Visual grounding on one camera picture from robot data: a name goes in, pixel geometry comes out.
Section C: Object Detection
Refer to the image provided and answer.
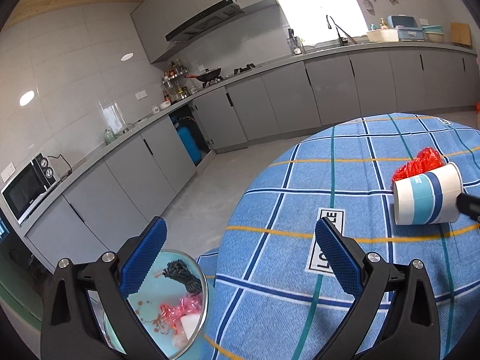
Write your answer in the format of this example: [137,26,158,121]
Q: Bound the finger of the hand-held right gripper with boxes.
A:
[454,191,480,223]

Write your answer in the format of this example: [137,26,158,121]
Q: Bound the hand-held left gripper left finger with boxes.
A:
[40,216,167,360]

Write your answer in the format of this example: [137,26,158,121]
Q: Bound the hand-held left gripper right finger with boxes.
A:
[314,217,440,360]

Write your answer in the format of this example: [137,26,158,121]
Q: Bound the white paper cup blue stripes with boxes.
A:
[392,161,465,226]

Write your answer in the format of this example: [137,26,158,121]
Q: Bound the light blue patterned bin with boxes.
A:
[86,249,209,359]

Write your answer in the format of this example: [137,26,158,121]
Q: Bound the pink plastic wrapper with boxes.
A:
[159,294,203,327]

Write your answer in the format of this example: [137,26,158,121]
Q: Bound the white foam net sleeve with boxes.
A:
[172,313,201,346]

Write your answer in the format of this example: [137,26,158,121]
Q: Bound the blue plaid tablecloth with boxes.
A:
[197,112,480,360]

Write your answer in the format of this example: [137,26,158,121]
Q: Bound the blue water filter tank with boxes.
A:
[176,118,205,166]

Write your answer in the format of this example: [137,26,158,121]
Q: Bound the white microwave oven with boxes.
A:
[1,153,58,226]

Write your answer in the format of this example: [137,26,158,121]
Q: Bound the grey kitchen base cabinets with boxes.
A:
[24,43,480,274]

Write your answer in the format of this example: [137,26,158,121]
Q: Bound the wooden cutting board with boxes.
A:
[449,22,472,47]

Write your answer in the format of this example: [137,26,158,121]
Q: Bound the stacked green basins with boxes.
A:
[423,25,446,44]

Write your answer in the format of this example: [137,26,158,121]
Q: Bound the metal spice rack with bottles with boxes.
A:
[161,59,192,104]

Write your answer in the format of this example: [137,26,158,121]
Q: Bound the blue dish drainer box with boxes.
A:
[387,15,426,42]

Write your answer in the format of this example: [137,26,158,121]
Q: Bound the cream plastic basin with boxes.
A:
[366,30,400,43]

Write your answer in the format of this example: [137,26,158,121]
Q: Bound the black wok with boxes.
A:
[184,67,223,85]

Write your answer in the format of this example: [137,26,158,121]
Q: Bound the utensil holder with knives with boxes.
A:
[288,28,304,55]

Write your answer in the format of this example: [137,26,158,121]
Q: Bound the black kitchen faucet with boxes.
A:
[325,15,359,46]

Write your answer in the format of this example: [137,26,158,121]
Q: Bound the black range hood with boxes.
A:
[165,0,246,43]

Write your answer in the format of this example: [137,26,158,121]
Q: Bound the bright kitchen window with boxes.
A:
[264,0,370,44]

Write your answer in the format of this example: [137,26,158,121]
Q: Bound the grey upper kitchen cabinets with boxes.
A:
[130,0,280,64]

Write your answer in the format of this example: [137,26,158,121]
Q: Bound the black microwave cable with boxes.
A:
[47,153,74,177]

